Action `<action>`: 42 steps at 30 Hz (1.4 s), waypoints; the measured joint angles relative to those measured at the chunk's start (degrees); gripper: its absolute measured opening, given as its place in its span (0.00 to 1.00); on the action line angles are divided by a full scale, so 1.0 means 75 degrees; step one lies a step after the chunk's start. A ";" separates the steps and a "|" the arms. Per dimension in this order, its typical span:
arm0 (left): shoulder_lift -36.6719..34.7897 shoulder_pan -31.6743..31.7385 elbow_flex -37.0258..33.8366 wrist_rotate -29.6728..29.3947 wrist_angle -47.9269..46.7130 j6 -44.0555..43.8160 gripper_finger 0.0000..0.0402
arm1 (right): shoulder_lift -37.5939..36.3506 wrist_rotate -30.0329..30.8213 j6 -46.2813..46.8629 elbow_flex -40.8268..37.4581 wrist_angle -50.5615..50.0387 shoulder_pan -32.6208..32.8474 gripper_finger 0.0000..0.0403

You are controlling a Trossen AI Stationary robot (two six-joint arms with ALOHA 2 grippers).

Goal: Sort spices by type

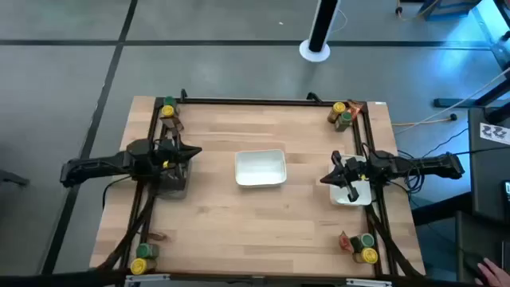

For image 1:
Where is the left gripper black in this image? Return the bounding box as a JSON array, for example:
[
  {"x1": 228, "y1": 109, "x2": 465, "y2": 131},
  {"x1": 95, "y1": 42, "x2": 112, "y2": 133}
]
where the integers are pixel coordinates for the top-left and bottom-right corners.
[{"x1": 159, "y1": 132, "x2": 202, "y2": 189}]

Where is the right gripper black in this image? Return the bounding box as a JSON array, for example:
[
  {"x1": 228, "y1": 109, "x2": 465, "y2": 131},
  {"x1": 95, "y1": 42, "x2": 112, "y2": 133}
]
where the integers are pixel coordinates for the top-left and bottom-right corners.
[{"x1": 320, "y1": 150, "x2": 374, "y2": 202}]

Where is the dark transparent plastic bin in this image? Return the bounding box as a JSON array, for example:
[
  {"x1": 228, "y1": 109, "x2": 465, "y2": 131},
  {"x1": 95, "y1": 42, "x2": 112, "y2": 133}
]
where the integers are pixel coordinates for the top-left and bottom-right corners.
[{"x1": 153, "y1": 159, "x2": 193, "y2": 200}]

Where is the yellow lid spice jar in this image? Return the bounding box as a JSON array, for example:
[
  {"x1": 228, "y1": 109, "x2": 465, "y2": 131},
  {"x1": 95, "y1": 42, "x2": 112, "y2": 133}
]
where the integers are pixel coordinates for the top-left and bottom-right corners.
[
  {"x1": 352, "y1": 247, "x2": 379, "y2": 265},
  {"x1": 327, "y1": 101, "x2": 347, "y2": 124},
  {"x1": 130, "y1": 258, "x2": 158, "y2": 276},
  {"x1": 160, "y1": 104, "x2": 179, "y2": 120}
]

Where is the taco seasoning packet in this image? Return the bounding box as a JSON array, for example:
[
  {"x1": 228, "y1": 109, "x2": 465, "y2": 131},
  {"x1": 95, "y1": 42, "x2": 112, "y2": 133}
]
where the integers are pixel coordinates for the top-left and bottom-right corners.
[
  {"x1": 139, "y1": 231, "x2": 168, "y2": 242},
  {"x1": 338, "y1": 230, "x2": 355, "y2": 254},
  {"x1": 161, "y1": 115, "x2": 185, "y2": 135},
  {"x1": 346, "y1": 99, "x2": 366, "y2": 120}
]

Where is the white plastic bin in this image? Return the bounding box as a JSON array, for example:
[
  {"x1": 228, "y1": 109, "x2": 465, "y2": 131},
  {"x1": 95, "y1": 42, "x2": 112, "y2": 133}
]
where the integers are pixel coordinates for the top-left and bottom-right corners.
[
  {"x1": 328, "y1": 154, "x2": 374, "y2": 207},
  {"x1": 233, "y1": 148, "x2": 288, "y2": 189}
]

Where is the black desk foot bar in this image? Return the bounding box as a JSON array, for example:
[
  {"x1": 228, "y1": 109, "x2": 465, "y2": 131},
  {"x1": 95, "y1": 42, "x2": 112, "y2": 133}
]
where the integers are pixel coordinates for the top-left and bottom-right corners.
[
  {"x1": 411, "y1": 191, "x2": 473, "y2": 227},
  {"x1": 433, "y1": 77, "x2": 510, "y2": 109}
]

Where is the white and black pole stand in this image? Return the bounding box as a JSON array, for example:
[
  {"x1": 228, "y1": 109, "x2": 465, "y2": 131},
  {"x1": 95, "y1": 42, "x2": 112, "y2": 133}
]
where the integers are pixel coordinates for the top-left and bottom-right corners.
[{"x1": 298, "y1": 0, "x2": 343, "y2": 64}]

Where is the black desk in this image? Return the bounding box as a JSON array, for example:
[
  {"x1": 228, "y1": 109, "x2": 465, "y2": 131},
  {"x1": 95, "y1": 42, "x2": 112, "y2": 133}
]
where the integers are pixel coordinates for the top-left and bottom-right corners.
[{"x1": 468, "y1": 106, "x2": 510, "y2": 224}]

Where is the black side table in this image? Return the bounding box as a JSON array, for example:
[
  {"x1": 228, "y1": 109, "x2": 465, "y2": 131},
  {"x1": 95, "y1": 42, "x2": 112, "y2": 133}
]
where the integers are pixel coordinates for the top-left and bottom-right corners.
[{"x1": 455, "y1": 210, "x2": 510, "y2": 286}]

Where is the black computer mouse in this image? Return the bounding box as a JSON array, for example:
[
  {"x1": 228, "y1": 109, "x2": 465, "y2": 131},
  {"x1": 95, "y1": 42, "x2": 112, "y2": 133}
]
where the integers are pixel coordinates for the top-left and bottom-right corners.
[{"x1": 464, "y1": 253, "x2": 488, "y2": 276}]

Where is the white paper with black marks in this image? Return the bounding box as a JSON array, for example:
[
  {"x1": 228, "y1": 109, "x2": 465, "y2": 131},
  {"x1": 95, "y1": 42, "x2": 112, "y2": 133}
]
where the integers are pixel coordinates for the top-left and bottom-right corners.
[{"x1": 480, "y1": 122, "x2": 510, "y2": 145}]

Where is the black device with screen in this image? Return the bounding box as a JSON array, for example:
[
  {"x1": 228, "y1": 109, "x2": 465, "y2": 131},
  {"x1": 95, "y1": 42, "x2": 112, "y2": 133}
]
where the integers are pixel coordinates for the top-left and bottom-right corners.
[{"x1": 501, "y1": 179, "x2": 510, "y2": 213}]

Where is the grey floor object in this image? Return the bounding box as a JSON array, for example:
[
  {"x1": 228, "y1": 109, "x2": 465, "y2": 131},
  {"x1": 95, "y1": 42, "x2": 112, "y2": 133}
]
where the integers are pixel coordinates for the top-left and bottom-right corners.
[{"x1": 0, "y1": 169, "x2": 31, "y2": 187}]

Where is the person's hand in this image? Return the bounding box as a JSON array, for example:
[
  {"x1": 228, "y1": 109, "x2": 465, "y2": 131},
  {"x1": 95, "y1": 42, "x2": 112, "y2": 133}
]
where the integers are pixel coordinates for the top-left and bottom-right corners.
[{"x1": 473, "y1": 258, "x2": 510, "y2": 287}]

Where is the blue box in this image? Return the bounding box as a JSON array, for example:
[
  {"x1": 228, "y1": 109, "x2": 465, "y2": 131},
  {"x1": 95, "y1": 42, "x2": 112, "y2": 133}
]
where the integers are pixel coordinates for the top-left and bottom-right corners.
[{"x1": 418, "y1": 0, "x2": 483, "y2": 21}]

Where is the black cable bundle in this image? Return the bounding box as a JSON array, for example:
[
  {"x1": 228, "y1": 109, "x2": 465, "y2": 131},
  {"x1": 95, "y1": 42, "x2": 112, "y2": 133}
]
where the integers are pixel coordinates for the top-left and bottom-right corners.
[
  {"x1": 0, "y1": 187, "x2": 159, "y2": 287},
  {"x1": 364, "y1": 201, "x2": 426, "y2": 280}
]

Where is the blue cable bundle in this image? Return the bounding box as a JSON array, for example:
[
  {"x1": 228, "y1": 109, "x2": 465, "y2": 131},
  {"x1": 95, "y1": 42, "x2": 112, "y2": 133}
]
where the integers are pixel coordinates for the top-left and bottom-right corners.
[{"x1": 398, "y1": 149, "x2": 426, "y2": 195}]

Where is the black aluminium table frame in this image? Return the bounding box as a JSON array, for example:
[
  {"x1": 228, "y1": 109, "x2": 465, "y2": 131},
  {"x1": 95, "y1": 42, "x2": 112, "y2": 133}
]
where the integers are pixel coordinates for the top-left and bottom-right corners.
[{"x1": 117, "y1": 95, "x2": 402, "y2": 286}]

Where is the thin black cable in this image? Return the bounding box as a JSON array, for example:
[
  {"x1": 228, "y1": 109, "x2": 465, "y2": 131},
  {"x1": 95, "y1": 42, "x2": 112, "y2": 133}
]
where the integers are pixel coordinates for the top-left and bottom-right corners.
[
  {"x1": 101, "y1": 175, "x2": 135, "y2": 210},
  {"x1": 422, "y1": 127, "x2": 470, "y2": 159}
]

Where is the silver metal bracket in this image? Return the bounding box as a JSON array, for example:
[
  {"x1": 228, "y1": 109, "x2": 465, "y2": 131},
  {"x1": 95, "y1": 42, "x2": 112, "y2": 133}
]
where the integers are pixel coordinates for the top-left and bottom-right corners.
[
  {"x1": 345, "y1": 277, "x2": 394, "y2": 287},
  {"x1": 124, "y1": 273, "x2": 171, "y2": 287}
]

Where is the beige cable with black plug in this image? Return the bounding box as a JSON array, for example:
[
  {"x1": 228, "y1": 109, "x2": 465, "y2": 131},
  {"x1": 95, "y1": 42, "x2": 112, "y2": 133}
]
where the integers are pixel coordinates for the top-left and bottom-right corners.
[{"x1": 392, "y1": 113, "x2": 458, "y2": 128}]

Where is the cream cable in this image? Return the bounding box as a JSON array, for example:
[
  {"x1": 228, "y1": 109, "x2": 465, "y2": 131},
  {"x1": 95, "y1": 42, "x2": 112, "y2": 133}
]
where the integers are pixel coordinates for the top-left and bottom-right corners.
[{"x1": 394, "y1": 66, "x2": 510, "y2": 136}]

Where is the yellow cable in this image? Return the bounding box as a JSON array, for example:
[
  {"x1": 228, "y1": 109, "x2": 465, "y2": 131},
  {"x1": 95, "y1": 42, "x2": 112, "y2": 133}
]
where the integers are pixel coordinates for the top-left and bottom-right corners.
[{"x1": 395, "y1": 0, "x2": 441, "y2": 22}]

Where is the grey metal desk frame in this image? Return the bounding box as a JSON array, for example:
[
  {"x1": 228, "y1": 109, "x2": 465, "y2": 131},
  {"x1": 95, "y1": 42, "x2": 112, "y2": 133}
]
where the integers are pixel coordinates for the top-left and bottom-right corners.
[{"x1": 472, "y1": 0, "x2": 510, "y2": 73}]

